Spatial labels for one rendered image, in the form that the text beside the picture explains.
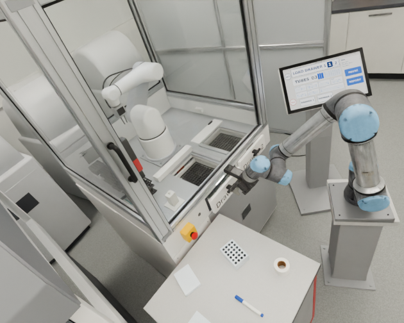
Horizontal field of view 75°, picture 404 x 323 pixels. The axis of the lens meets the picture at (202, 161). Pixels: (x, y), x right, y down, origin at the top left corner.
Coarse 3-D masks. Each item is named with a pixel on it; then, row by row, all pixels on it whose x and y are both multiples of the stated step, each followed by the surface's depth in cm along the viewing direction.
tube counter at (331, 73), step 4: (340, 68) 166; (320, 72) 168; (324, 72) 168; (328, 72) 168; (332, 72) 167; (336, 72) 167; (340, 72) 167; (312, 76) 169; (316, 76) 169; (320, 76) 168; (324, 76) 168; (328, 76) 168; (332, 76) 167; (312, 80) 169; (316, 80) 169
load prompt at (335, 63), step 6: (330, 60) 167; (336, 60) 167; (306, 66) 169; (312, 66) 169; (318, 66) 168; (324, 66) 168; (330, 66) 167; (336, 66) 167; (294, 72) 171; (300, 72) 170; (306, 72) 170; (312, 72) 169
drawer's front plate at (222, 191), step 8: (240, 168) 153; (232, 176) 149; (224, 184) 146; (232, 184) 151; (216, 192) 143; (224, 192) 147; (232, 192) 154; (216, 200) 143; (224, 200) 149; (216, 208) 145
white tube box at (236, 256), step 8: (232, 240) 134; (224, 248) 132; (232, 248) 131; (240, 248) 130; (224, 256) 132; (232, 256) 127; (240, 256) 126; (248, 256) 126; (232, 264) 126; (240, 264) 125
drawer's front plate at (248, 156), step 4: (260, 136) 168; (256, 140) 166; (260, 140) 168; (264, 140) 172; (256, 144) 164; (260, 144) 169; (264, 144) 173; (252, 148) 162; (256, 148) 166; (260, 148) 171; (264, 148) 175; (248, 152) 160; (260, 152) 172; (244, 156) 158; (248, 156) 161; (252, 156) 165; (256, 156) 169; (240, 160) 156; (244, 160) 159; (248, 160) 163; (240, 164) 157; (244, 164) 160; (248, 164) 164; (244, 168) 162
